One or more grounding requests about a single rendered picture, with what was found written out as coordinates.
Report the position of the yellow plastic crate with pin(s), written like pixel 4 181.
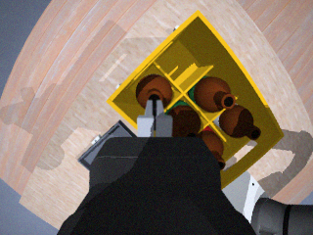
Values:
pixel 202 51

